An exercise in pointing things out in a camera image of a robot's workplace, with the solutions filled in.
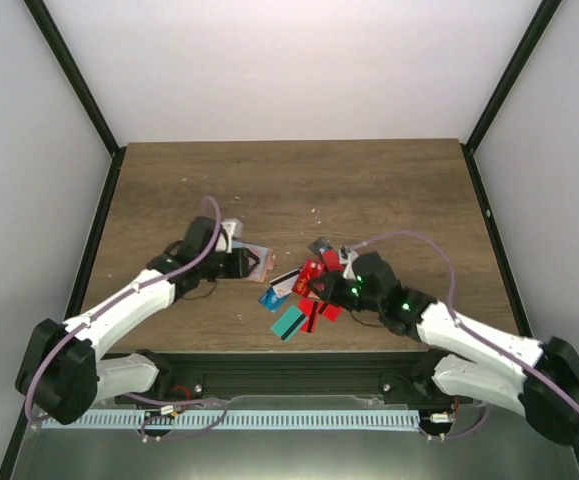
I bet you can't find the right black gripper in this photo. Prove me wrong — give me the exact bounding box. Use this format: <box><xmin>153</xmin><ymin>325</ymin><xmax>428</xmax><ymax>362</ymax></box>
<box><xmin>307</xmin><ymin>269</ymin><xmax>383</xmax><ymax>313</ymax></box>

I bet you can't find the pink card holder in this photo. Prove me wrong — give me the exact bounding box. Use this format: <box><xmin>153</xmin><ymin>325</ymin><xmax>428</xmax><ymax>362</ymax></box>
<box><xmin>233</xmin><ymin>241</ymin><xmax>275</xmax><ymax>282</ymax></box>

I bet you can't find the red VIP card front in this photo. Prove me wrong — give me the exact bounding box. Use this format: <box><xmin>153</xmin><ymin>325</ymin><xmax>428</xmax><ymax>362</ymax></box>
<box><xmin>292</xmin><ymin>259</ymin><xmax>325</xmax><ymax>297</ymax></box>

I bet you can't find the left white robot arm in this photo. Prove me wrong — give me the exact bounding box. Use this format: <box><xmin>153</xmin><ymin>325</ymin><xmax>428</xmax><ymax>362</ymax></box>
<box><xmin>15</xmin><ymin>216</ymin><xmax>260</xmax><ymax>425</ymax></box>

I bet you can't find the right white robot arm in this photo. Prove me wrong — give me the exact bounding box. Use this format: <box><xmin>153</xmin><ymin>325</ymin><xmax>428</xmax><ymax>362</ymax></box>
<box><xmin>308</xmin><ymin>252</ymin><xmax>579</xmax><ymax>446</ymax></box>

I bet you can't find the red card upper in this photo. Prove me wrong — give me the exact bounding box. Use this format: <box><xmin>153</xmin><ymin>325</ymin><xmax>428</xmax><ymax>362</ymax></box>
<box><xmin>318</xmin><ymin>302</ymin><xmax>342</xmax><ymax>322</ymax></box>

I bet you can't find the red card black stripe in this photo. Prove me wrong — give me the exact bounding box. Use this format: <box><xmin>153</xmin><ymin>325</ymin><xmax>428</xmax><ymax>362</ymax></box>
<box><xmin>298</xmin><ymin>297</ymin><xmax>321</xmax><ymax>334</ymax></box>

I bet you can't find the white card black stripe upper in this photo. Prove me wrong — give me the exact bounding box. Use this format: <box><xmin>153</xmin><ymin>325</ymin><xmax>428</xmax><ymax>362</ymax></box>
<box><xmin>270</xmin><ymin>268</ymin><xmax>300</xmax><ymax>298</ymax></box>

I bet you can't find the dark card upper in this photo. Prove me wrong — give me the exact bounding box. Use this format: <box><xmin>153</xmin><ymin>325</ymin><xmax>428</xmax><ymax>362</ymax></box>
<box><xmin>308</xmin><ymin>237</ymin><xmax>333</xmax><ymax>255</ymax></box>

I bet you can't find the teal card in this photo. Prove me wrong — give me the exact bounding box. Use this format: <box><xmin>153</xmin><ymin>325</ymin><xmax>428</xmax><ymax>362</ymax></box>
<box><xmin>270</xmin><ymin>305</ymin><xmax>306</xmax><ymax>342</ymax></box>

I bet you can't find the blue card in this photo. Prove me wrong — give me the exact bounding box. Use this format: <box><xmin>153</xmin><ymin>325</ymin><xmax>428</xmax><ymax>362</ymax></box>
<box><xmin>258</xmin><ymin>288</ymin><xmax>286</xmax><ymax>313</ymax></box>

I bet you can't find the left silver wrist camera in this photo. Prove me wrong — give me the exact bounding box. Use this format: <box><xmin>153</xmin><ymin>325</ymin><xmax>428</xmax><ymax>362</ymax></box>
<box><xmin>215</xmin><ymin>218</ymin><xmax>243</xmax><ymax>253</ymax></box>

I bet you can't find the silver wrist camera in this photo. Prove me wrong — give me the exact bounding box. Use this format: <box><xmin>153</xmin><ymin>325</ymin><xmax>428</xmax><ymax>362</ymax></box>
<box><xmin>215</xmin><ymin>218</ymin><xmax>243</xmax><ymax>253</ymax></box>
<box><xmin>338</xmin><ymin>246</ymin><xmax>359</xmax><ymax>276</ymax></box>

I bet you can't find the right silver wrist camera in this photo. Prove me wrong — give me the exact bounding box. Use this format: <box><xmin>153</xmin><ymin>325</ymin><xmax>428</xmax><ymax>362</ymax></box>
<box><xmin>338</xmin><ymin>246</ymin><xmax>359</xmax><ymax>276</ymax></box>

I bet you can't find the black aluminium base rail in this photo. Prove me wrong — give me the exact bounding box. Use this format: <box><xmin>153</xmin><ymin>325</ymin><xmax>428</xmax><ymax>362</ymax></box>
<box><xmin>103</xmin><ymin>352</ymin><xmax>450</xmax><ymax>401</ymax></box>

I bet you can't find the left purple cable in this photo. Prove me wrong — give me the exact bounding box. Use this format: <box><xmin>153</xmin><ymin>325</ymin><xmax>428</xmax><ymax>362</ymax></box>
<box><xmin>23</xmin><ymin>195</ymin><xmax>232</xmax><ymax>442</ymax></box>

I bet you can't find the purple cable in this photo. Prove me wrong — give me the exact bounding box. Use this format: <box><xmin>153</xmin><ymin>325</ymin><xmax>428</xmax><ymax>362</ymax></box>
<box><xmin>23</xmin><ymin>195</ymin><xmax>232</xmax><ymax>442</ymax></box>
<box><xmin>348</xmin><ymin>230</ymin><xmax>579</xmax><ymax>442</ymax></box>

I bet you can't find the light blue slotted cable duct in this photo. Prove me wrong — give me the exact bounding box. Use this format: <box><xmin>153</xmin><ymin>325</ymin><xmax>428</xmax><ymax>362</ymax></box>
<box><xmin>69</xmin><ymin>409</ymin><xmax>420</xmax><ymax>431</ymax></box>

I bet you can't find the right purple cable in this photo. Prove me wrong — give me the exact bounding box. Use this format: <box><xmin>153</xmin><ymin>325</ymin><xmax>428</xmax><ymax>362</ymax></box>
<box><xmin>348</xmin><ymin>230</ymin><xmax>579</xmax><ymax>442</ymax></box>

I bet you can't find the left black frame post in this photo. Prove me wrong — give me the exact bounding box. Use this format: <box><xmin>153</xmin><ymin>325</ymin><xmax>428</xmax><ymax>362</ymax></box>
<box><xmin>22</xmin><ymin>0</ymin><xmax>122</xmax><ymax>154</ymax></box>

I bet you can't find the black frame post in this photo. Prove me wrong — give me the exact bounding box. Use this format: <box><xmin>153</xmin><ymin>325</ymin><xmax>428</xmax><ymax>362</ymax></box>
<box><xmin>466</xmin><ymin>0</ymin><xmax>564</xmax><ymax>149</ymax></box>
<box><xmin>22</xmin><ymin>0</ymin><xmax>122</xmax><ymax>154</ymax></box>

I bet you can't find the right black frame post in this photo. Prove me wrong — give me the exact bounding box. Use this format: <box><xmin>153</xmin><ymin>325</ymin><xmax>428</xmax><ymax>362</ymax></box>
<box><xmin>466</xmin><ymin>0</ymin><xmax>564</xmax><ymax>149</ymax></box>

